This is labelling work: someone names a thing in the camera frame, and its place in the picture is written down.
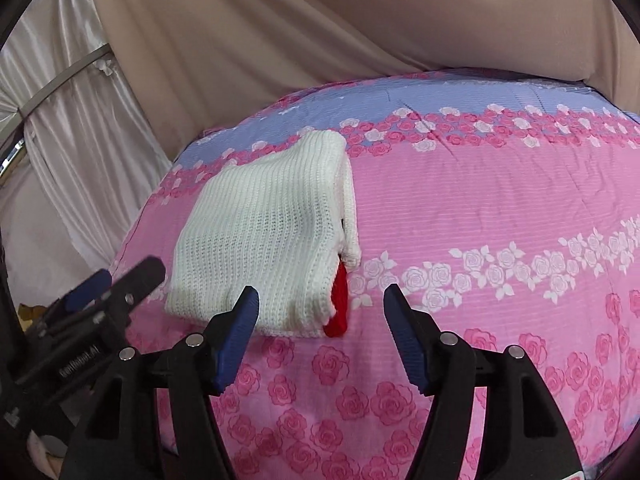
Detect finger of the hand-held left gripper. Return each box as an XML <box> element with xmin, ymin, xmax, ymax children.
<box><xmin>111</xmin><ymin>255</ymin><xmax>167</xmax><ymax>313</ymax></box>
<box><xmin>41</xmin><ymin>268</ymin><xmax>114</xmax><ymax>323</ymax></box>

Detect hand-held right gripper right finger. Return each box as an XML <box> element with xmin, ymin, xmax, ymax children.
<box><xmin>383</xmin><ymin>283</ymin><xmax>574</xmax><ymax>480</ymax></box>

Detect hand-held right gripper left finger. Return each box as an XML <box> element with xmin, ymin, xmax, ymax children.
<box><xmin>67</xmin><ymin>285</ymin><xmax>261</xmax><ymax>480</ymax></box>

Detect red white black knitted sweater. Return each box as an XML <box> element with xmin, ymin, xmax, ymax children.
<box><xmin>164</xmin><ymin>130</ymin><xmax>362</xmax><ymax>339</ymax></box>

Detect brown cardboard box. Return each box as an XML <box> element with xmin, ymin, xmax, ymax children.
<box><xmin>19</xmin><ymin>302</ymin><xmax>53</xmax><ymax>332</ymax></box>

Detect white satin curtain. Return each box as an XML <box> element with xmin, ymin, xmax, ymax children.
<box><xmin>0</xmin><ymin>0</ymin><xmax>173</xmax><ymax>281</ymax></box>

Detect pink floral bedspread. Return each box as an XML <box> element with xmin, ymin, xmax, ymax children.
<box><xmin>107</xmin><ymin>67</ymin><xmax>640</xmax><ymax>480</ymax></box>

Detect grey curtain tieback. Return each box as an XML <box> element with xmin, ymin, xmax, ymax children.
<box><xmin>16</xmin><ymin>44</ymin><xmax>114</xmax><ymax>117</ymax></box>

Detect beige backdrop cloth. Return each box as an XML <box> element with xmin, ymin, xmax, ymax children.
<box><xmin>82</xmin><ymin>0</ymin><xmax>640</xmax><ymax>158</ymax></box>

